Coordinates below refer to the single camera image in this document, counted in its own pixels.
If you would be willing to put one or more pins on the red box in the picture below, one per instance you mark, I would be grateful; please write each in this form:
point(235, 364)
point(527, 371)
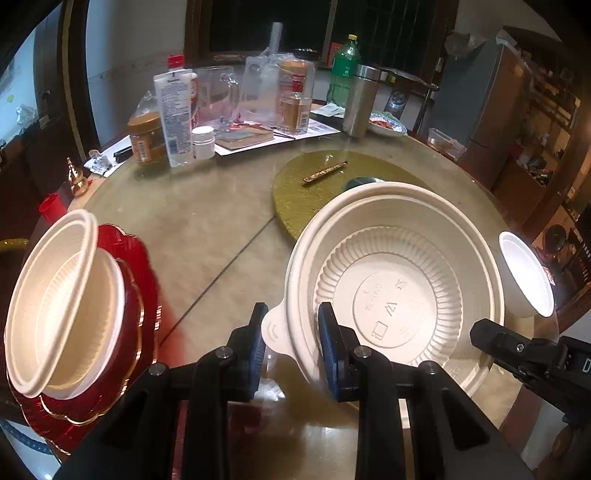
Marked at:
point(336, 53)

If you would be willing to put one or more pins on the dark window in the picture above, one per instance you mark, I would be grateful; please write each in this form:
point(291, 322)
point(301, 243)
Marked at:
point(258, 23)

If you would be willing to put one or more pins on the brown patterned stick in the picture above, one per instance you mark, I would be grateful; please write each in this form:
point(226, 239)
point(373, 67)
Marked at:
point(323, 172)

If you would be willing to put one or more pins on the grey refrigerator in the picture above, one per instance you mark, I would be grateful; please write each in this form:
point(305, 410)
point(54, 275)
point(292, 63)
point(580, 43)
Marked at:
point(485, 101)

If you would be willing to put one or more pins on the small white jar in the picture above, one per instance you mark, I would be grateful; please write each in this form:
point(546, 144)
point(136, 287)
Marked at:
point(203, 143)

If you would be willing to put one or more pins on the brown jar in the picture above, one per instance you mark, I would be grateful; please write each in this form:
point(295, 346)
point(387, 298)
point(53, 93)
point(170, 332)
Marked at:
point(145, 138)

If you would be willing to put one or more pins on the worn book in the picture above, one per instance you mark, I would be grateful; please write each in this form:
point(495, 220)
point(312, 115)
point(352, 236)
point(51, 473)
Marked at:
point(244, 136)

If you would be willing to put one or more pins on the green packet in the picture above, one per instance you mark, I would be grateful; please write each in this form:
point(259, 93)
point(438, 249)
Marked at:
point(330, 110)

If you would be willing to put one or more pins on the stainless steel thermos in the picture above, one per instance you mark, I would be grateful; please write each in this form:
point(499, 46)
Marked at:
point(360, 101)

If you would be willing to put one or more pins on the clear plastic bag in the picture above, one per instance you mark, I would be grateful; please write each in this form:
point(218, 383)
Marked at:
point(261, 83)

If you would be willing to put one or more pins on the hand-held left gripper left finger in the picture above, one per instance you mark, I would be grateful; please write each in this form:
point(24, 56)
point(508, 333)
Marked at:
point(256, 350)

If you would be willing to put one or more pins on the green plastic bottle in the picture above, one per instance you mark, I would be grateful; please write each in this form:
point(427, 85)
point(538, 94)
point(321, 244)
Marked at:
point(344, 69)

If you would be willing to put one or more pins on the dark green bowl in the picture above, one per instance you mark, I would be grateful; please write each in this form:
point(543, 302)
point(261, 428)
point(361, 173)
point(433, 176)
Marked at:
point(362, 182)

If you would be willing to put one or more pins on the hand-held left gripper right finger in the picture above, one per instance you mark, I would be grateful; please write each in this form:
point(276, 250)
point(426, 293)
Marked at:
point(330, 350)

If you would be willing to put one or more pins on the white bowl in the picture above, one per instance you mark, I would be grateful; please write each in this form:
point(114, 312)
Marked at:
point(104, 323)
point(521, 272)

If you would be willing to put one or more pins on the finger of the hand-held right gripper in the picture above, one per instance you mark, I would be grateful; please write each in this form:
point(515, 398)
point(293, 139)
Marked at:
point(508, 350)

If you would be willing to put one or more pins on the grey bag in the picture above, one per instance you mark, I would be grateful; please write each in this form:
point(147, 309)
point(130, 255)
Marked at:
point(461, 44)

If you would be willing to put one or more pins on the red cup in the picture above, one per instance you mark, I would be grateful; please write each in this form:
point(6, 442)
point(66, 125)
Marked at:
point(51, 207)

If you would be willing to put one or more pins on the golden ornament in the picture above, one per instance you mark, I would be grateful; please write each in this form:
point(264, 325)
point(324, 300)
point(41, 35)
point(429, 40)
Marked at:
point(77, 177)

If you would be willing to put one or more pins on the wooden shelf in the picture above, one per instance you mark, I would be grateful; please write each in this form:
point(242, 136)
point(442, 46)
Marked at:
point(549, 115)

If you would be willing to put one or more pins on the cream ribbed bowl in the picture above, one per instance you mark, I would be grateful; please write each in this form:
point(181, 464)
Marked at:
point(41, 314)
point(392, 300)

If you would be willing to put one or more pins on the glass-front cabinet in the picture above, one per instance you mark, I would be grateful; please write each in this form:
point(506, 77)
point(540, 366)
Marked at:
point(27, 92)

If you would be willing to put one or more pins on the small black object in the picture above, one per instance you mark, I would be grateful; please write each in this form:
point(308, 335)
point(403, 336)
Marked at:
point(122, 153)

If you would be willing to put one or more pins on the white bottle with red cap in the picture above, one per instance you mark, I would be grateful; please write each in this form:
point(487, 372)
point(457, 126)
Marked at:
point(175, 120)

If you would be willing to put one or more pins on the glass pitcher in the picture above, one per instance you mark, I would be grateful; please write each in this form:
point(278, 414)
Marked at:
point(214, 92)

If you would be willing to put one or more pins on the round gold mat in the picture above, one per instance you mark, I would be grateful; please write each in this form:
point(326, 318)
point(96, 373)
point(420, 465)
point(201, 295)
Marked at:
point(300, 198)

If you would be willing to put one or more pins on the small plate with food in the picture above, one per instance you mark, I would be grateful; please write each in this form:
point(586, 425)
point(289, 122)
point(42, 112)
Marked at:
point(385, 125)

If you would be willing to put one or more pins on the red gold-rimmed plate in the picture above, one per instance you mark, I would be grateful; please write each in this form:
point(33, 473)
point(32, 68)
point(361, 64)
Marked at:
point(41, 429)
point(134, 277)

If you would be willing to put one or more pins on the clear plastic container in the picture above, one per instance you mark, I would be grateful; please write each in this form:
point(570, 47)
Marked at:
point(445, 143)

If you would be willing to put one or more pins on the amber liquor bottle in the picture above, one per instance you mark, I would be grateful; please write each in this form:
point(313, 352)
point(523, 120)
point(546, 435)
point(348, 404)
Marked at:
point(295, 110)

